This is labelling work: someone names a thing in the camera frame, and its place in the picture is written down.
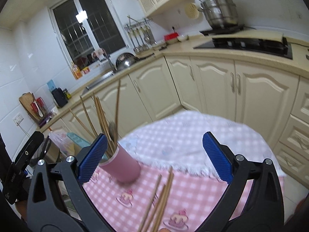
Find wooden chopstick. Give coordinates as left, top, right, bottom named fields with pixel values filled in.
left=80, top=96, right=102, bottom=139
left=143, top=185, right=166, bottom=232
left=152, top=167, right=174, bottom=232
left=137, top=174, right=162, bottom=232

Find steel wok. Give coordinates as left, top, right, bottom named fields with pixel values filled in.
left=116, top=52, right=150, bottom=72

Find cream lower cabinets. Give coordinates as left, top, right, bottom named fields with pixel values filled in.
left=36, top=55, right=309, bottom=187

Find pink checkered tablecloth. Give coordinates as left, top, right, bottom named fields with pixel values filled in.
left=83, top=111, right=275, bottom=231

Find pink utensil cup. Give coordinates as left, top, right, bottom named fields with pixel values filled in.
left=98, top=144, right=141, bottom=183

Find steel steamer pot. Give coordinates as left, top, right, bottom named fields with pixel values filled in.
left=199, top=0, right=238, bottom=29

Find white bowl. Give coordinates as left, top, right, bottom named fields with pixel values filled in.
left=177, top=35, right=188, bottom=43

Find black knife block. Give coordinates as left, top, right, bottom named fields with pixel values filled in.
left=51, top=87, right=68, bottom=108

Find kitchen window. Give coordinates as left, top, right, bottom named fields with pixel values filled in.
left=51, top=0, right=128, bottom=69

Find round bamboo trivet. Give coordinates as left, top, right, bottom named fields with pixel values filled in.
left=184, top=3, right=201, bottom=19

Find steel faucet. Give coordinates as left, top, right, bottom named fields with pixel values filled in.
left=103, top=52, right=116, bottom=72

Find orange bottle on windowsill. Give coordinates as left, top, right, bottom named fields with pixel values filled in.
left=71, top=62, right=82, bottom=80

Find light blue tray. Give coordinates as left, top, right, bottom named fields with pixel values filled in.
left=66, top=132, right=91, bottom=148

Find steel sink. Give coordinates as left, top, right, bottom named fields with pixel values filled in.
left=82, top=71, right=115, bottom=95

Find black gas stove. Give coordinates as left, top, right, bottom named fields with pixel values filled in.
left=195, top=25, right=293, bottom=60

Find red container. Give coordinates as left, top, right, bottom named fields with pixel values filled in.
left=164, top=32, right=179, bottom=41

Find black spork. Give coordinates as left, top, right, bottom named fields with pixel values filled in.
left=108, top=122, right=118, bottom=148

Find wooden cutting board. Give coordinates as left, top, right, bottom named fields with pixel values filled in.
left=19, top=92, right=42, bottom=124

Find hanging utensil rack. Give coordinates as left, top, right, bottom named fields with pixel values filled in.
left=124, top=15, right=157, bottom=55

